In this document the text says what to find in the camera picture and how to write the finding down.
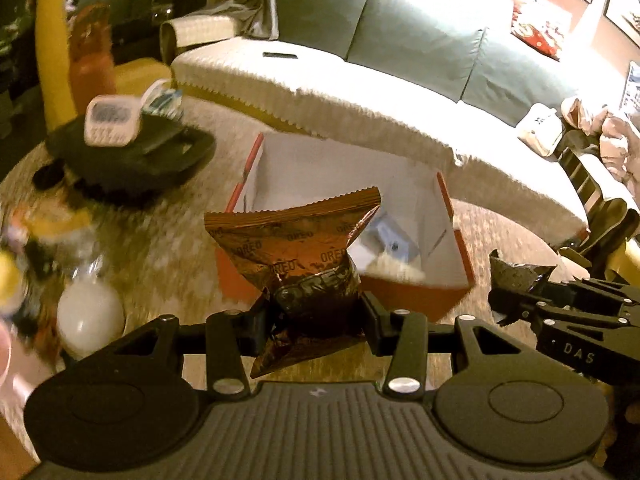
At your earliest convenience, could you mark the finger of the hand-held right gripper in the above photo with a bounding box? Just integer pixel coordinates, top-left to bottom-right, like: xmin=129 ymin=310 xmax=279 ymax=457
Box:
xmin=537 ymin=279 xmax=640 ymax=307
xmin=488 ymin=290 xmax=622 ymax=327

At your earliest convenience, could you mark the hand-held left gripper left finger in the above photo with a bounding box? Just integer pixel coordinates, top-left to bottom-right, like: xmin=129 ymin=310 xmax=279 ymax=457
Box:
xmin=107 ymin=305 xmax=274 ymax=397

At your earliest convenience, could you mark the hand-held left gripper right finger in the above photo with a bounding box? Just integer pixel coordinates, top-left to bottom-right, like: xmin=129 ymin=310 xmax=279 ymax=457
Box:
xmin=360 ymin=292 xmax=531 ymax=398

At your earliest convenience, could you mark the dark crinkled packet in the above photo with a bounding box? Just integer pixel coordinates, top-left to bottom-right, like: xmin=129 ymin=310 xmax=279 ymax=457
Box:
xmin=488 ymin=248 xmax=557 ymax=294

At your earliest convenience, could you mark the clear crinkled wrapper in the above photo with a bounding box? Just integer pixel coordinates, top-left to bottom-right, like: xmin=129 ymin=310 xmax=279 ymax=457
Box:
xmin=357 ymin=253 xmax=427 ymax=282

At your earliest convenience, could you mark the brown cookie packet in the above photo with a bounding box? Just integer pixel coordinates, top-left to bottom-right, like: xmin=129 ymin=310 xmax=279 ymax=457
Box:
xmin=203 ymin=185 xmax=382 ymax=380

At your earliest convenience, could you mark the blue white snack packet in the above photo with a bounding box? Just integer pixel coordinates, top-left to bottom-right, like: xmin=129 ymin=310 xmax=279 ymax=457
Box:
xmin=362 ymin=212 xmax=422 ymax=261

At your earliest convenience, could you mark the red cardboard box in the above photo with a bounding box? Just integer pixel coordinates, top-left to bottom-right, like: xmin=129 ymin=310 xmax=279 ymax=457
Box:
xmin=215 ymin=132 xmax=475 ymax=324

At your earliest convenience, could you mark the striped armrest cover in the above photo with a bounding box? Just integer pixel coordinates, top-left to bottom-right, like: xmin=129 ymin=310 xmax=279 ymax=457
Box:
xmin=557 ymin=149 xmax=634 ymax=262

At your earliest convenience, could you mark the white egg-shaped teapot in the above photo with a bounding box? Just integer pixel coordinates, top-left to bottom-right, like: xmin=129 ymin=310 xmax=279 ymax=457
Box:
xmin=55 ymin=277 xmax=125 ymax=359

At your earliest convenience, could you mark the white tote bag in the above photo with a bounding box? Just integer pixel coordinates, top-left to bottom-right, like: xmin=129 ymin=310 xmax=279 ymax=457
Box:
xmin=517 ymin=102 xmax=566 ymax=159

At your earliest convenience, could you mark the black tray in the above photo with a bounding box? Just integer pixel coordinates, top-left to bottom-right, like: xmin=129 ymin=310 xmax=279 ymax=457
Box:
xmin=34 ymin=109 xmax=217 ymax=202

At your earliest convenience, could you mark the blue patterned pillow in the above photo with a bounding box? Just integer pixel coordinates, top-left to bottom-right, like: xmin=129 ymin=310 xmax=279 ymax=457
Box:
xmin=620 ymin=60 xmax=640 ymax=112

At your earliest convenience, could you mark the white quilted sofa cover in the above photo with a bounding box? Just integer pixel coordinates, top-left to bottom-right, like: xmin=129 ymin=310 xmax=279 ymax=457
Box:
xmin=169 ymin=39 xmax=589 ymax=242

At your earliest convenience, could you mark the white digital timer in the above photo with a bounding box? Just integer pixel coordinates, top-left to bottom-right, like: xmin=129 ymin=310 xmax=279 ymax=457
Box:
xmin=83 ymin=94 xmax=144 ymax=147

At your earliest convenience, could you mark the red printed pillow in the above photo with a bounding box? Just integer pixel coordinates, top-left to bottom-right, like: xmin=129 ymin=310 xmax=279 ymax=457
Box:
xmin=509 ymin=0 xmax=574 ymax=62

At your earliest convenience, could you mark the green sofa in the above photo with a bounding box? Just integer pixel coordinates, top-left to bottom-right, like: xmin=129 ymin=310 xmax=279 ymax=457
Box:
xmin=170 ymin=0 xmax=640 ymax=241

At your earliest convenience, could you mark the rolled white quilted cover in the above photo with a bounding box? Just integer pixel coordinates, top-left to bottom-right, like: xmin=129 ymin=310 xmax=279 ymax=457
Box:
xmin=159 ymin=13 xmax=236 ymax=59

